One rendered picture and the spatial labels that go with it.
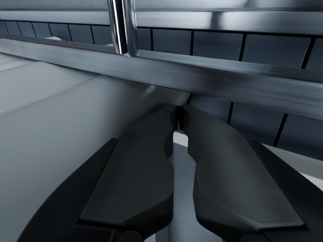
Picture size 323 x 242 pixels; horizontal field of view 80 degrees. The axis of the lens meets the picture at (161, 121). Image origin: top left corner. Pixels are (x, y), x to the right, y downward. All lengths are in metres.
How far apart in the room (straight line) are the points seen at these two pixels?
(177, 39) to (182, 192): 0.26
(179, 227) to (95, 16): 0.39
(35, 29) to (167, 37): 0.20
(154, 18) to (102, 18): 0.06
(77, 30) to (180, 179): 0.26
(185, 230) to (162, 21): 0.38
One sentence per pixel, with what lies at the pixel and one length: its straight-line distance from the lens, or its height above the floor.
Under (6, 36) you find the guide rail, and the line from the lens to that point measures 0.20.
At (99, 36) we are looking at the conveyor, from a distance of 0.23.
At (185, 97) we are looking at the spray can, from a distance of 0.16.
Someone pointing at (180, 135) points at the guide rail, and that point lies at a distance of 0.16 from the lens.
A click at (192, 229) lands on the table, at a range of 0.43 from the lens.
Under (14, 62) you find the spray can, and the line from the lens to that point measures 0.20.
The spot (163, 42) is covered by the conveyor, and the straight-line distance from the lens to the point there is 0.18.
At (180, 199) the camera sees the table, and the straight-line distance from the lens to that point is 0.38.
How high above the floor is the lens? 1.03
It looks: 45 degrees down
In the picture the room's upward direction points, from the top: 131 degrees counter-clockwise
